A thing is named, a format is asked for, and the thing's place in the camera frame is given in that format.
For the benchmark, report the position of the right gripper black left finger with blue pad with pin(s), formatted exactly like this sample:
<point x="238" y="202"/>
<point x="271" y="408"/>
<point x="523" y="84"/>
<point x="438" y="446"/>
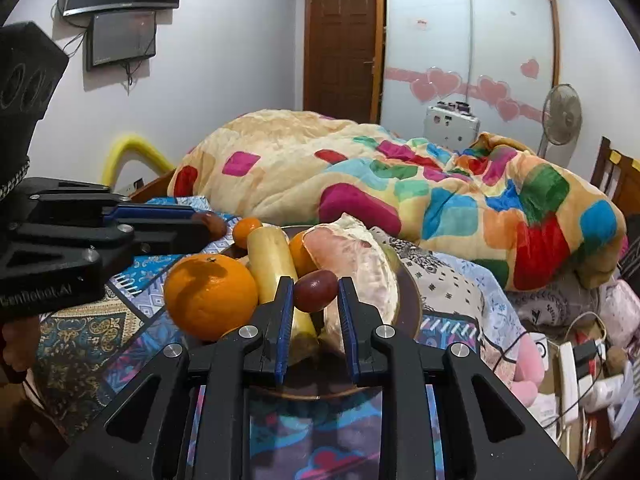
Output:
<point x="185" y="415"/>

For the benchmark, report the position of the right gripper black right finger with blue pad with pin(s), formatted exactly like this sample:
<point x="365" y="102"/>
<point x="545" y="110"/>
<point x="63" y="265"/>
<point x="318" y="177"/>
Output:
<point x="445" y="413"/>

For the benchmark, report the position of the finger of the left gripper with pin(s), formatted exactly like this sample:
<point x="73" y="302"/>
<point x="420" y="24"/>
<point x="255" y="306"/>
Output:
<point x="150" y="212"/>
<point x="165" y="239"/>

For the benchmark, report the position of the large orange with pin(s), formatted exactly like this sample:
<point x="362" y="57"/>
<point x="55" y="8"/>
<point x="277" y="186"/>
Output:
<point x="206" y="296"/>

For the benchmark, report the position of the large pomelo segment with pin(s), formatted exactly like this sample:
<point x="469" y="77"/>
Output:
<point x="348" y="249"/>

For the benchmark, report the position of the operator hand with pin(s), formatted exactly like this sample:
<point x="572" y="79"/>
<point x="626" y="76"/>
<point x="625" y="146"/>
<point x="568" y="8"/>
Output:
<point x="22" y="339"/>

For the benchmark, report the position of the yellow foam tube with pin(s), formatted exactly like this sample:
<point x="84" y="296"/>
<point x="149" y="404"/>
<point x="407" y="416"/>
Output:
<point x="130" y="144"/>

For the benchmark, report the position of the pink plush toy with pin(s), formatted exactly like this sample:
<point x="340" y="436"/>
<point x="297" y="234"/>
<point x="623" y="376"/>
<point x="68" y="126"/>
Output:
<point x="529" y="372"/>

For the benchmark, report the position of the white power strip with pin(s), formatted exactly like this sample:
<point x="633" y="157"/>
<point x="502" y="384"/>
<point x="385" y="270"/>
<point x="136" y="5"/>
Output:
<point x="569" y="384"/>

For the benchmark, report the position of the small mandarin orange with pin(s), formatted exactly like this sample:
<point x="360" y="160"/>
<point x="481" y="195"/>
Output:
<point x="242" y="230"/>

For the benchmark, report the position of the dark purple round plate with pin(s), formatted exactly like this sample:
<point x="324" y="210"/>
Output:
<point x="326" y="375"/>

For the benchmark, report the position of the orange on plate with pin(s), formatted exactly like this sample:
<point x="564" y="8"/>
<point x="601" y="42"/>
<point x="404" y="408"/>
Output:
<point x="302" y="260"/>

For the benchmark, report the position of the yellow fruit piece on plate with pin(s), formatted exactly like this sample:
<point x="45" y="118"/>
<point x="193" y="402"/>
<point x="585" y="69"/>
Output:
<point x="392" y="258"/>

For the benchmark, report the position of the colourful patchwork blanket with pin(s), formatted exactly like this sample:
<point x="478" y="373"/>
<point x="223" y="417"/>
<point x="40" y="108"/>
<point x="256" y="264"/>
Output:
<point x="496" y="203"/>

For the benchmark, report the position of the wooden chair backrest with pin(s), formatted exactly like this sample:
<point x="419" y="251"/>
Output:
<point x="618" y="177"/>

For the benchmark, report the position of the brown wooden door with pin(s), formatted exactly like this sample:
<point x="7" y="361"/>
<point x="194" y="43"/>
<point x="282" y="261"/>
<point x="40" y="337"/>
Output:
<point x="339" y="58"/>

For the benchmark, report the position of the white electronic device box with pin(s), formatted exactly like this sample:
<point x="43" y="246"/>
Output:
<point x="451" y="125"/>

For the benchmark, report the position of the standing electric fan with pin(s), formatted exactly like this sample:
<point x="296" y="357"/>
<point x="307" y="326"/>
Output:
<point x="561" y="118"/>

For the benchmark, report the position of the frosted wardrobe with hearts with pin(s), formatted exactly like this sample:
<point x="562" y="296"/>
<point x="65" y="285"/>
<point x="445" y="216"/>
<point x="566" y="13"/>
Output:
<point x="496" y="55"/>

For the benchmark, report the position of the small black wall monitor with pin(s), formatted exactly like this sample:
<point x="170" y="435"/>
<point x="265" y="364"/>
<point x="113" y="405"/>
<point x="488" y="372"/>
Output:
<point x="120" y="37"/>

